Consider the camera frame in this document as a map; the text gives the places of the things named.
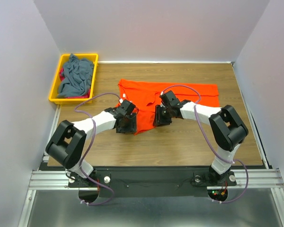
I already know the aluminium frame rail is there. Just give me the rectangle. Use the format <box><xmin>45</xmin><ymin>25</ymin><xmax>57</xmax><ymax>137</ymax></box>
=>
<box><xmin>28</xmin><ymin>169</ymin><xmax>284</xmax><ymax>190</ymax></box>

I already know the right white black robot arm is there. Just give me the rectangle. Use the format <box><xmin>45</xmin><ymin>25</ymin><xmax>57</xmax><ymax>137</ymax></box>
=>
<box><xmin>153</xmin><ymin>90</ymin><xmax>249</xmax><ymax>184</ymax></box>

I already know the grey t shirt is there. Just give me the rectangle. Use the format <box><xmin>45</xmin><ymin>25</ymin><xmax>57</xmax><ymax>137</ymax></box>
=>
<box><xmin>58</xmin><ymin>54</ymin><xmax>94</xmax><ymax>98</ymax></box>

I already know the orange polo shirt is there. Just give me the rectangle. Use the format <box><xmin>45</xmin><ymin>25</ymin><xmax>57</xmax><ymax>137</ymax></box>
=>
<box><xmin>118</xmin><ymin>79</ymin><xmax>220</xmax><ymax>135</ymax></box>

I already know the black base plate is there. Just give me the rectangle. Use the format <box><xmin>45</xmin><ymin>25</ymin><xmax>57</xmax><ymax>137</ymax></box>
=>
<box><xmin>39</xmin><ymin>165</ymin><xmax>237</xmax><ymax>198</ymax></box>

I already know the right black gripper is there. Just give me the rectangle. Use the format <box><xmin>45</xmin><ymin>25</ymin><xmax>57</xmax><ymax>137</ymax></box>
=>
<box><xmin>152</xmin><ymin>104</ymin><xmax>173</xmax><ymax>126</ymax></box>

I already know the yellow plastic bin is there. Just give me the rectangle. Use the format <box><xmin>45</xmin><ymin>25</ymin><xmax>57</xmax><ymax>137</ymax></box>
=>
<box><xmin>48</xmin><ymin>53</ymin><xmax>98</xmax><ymax>105</ymax></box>

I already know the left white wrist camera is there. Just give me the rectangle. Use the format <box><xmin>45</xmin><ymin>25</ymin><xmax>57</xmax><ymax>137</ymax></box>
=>
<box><xmin>119</xmin><ymin>93</ymin><xmax>132</xmax><ymax>104</ymax></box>

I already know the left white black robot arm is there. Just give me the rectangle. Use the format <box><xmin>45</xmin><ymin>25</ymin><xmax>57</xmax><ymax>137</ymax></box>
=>
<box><xmin>45</xmin><ymin>100</ymin><xmax>137</xmax><ymax>187</ymax></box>

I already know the left aluminium side rail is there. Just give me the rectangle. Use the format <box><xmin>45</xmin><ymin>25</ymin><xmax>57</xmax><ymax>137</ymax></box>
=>
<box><xmin>42</xmin><ymin>105</ymin><xmax>61</xmax><ymax>162</ymax></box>

